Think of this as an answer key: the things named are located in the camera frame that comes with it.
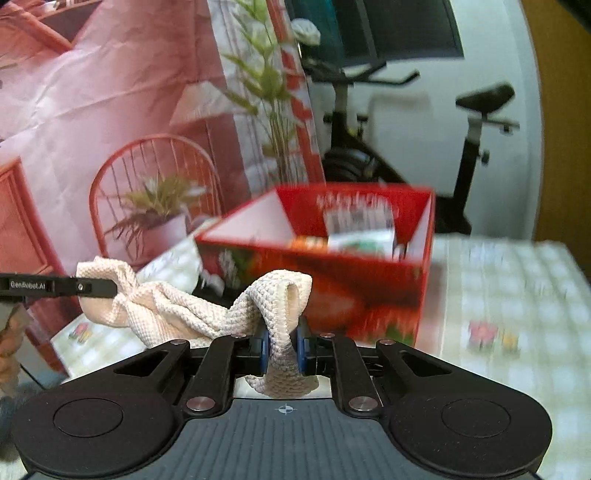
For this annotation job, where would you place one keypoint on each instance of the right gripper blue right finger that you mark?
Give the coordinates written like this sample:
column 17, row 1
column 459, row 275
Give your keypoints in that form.
column 339, row 359

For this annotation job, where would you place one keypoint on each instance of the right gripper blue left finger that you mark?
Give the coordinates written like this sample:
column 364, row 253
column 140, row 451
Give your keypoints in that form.
column 214, row 369

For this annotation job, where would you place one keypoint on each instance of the cream knitted cloth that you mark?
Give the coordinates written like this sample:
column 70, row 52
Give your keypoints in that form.
column 157, row 312

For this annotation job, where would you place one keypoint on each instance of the person's left hand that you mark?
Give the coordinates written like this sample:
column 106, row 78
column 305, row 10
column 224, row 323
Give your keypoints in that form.
column 14, row 321

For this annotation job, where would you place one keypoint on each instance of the red strawberry cardboard box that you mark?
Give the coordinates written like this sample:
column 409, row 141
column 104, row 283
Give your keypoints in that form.
column 367, row 248

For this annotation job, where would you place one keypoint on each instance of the red printed backdrop cloth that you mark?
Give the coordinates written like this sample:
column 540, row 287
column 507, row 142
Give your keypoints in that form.
column 81, row 84

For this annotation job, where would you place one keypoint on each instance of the checkered green tablecloth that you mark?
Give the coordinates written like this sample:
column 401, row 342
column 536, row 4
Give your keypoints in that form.
column 519, row 313

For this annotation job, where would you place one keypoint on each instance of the dark window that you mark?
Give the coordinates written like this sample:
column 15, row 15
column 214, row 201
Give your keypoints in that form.
column 371, row 31

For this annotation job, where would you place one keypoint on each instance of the white crumpled tissue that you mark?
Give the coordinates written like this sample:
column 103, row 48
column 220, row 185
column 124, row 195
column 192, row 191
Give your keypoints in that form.
column 305, row 32

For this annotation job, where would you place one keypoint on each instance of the wooden door panel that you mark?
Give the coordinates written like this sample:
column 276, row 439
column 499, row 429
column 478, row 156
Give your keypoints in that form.
column 562, row 46

